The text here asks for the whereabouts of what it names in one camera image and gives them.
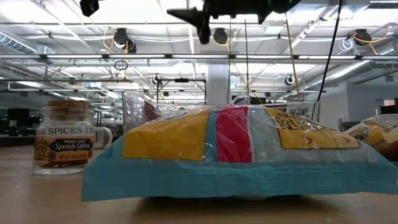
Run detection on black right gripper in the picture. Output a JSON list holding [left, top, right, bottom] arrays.
[[166, 0, 302, 45]]

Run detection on blue-edged Maruchan ramen pack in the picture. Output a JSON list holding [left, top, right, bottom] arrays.
[[80, 105, 398, 202]]

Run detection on cork-stoppered saffron glass jar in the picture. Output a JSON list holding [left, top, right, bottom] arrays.
[[32, 99, 96, 176]]

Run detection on yellow Maruchan ramen pack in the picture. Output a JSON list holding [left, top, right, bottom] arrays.
[[344, 113, 398, 162]]

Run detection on white building column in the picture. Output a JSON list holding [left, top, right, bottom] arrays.
[[206, 63, 231, 106]]

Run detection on clear plastic bin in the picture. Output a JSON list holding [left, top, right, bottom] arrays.
[[121, 88, 208, 133], [231, 94, 321, 124]]

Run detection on black computer monitor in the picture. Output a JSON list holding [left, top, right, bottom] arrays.
[[6, 107, 31, 128]]

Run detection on thin black hanging cable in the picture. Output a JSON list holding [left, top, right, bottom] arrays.
[[243, 19, 250, 96]]

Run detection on black metal frame stand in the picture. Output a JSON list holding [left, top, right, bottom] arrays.
[[156, 77, 208, 105]]

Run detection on yellow power cable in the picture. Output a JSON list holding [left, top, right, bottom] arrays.
[[284, 12, 304, 103]]

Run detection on long ceiling light rail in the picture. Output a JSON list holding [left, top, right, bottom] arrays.
[[0, 53, 398, 60]]

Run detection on long silver ventilation duct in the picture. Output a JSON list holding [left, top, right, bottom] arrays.
[[303, 58, 398, 91]]

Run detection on silver corrugated ventilation duct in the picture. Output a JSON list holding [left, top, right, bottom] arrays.
[[0, 30, 38, 54]]

